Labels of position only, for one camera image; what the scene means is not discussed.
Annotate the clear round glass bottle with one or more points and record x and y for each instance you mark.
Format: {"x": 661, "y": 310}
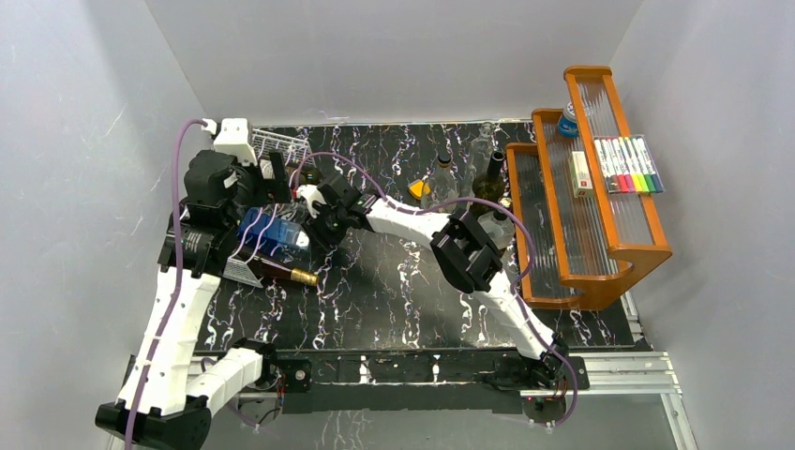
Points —
{"x": 442, "y": 183}

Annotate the white wire wine rack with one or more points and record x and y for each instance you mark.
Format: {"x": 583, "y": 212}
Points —
{"x": 264, "y": 142}

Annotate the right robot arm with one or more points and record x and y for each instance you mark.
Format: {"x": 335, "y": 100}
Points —
{"x": 468, "y": 258}

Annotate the brown gold-capped bottle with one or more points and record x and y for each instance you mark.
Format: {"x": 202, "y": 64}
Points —
{"x": 263, "y": 267}

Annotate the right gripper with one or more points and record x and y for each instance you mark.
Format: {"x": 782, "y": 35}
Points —
{"x": 314, "y": 228}

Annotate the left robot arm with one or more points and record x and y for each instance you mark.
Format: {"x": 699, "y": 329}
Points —
{"x": 159, "y": 405}

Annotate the blue liquor bottle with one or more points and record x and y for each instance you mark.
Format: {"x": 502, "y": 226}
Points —
{"x": 264, "y": 232}

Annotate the yellow grey eraser block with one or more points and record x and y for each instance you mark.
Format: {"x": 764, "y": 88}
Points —
{"x": 418, "y": 189}

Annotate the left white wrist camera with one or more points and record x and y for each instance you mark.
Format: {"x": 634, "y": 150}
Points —
{"x": 231, "y": 136}

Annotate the clear square liquor bottle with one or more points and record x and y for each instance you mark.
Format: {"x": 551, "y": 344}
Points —
{"x": 499, "y": 228}

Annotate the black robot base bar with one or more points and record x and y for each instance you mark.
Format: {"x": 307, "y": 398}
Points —
{"x": 497, "y": 380}

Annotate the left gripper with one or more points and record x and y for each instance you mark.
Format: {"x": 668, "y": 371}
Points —
{"x": 270, "y": 190}

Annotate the dark silver-capped wine bottle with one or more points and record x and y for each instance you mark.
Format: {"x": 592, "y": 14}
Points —
{"x": 307, "y": 175}

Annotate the orange wooden tiered shelf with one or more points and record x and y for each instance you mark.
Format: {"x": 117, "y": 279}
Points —
{"x": 584, "y": 253}

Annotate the coloured marker pen set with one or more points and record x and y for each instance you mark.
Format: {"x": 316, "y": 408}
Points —
{"x": 627, "y": 165}

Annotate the blue white lidded jar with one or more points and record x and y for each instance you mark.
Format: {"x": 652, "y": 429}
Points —
{"x": 567, "y": 124}

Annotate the white red small box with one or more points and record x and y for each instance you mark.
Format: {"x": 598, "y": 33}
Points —
{"x": 580, "y": 176}

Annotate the dark green wine bottle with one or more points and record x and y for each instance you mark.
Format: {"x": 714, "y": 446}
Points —
{"x": 489, "y": 185}

